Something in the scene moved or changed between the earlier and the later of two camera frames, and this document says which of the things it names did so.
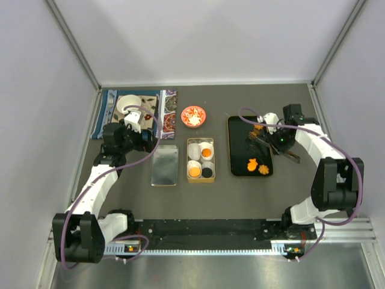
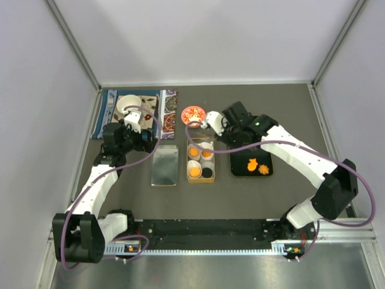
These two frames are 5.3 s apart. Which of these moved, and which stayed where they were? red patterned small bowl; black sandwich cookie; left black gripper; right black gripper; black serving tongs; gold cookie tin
Moved: black serving tongs; right black gripper
Stayed: gold cookie tin; red patterned small bowl; black sandwich cookie; left black gripper
